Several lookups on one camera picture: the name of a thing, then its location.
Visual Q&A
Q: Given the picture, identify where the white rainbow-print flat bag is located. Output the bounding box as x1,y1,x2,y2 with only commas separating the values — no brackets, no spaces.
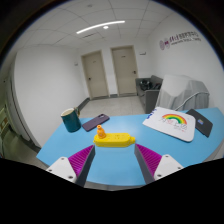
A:
142,106,197,143

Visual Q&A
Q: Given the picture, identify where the black bag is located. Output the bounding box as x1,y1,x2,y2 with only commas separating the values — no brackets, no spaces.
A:
139,78,162,91

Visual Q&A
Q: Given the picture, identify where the grey sofa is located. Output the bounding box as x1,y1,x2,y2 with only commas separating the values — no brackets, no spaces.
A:
135,75,164,114

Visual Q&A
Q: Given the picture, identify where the beige door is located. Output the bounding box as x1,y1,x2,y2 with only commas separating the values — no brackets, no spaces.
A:
110,45,139,97
81,49,110,100

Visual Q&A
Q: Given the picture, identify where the white metal tube frame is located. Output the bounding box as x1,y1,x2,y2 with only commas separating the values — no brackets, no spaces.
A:
175,91,210,112

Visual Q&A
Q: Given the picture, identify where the dark green mug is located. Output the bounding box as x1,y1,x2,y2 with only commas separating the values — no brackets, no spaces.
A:
60,107,82,133

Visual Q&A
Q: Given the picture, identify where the wall sign lettering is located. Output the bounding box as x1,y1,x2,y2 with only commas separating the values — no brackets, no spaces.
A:
158,30,203,51

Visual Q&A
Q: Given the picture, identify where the black flat case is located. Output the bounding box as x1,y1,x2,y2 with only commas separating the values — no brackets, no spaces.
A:
185,108,214,138

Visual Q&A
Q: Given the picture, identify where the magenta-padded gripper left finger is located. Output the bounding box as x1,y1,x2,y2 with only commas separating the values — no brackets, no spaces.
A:
45,144,97,188

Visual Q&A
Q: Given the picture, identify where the purple smartphone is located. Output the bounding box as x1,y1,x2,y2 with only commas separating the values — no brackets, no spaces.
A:
81,113,111,132

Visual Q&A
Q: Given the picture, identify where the long curved ceiling light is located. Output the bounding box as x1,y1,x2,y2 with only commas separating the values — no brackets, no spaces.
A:
75,20,126,35

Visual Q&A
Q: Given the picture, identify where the grey cover cloth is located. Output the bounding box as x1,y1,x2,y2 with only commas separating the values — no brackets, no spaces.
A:
155,73,210,112

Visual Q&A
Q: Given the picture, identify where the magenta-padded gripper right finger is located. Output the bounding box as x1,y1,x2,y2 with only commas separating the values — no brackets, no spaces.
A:
133,143,185,185

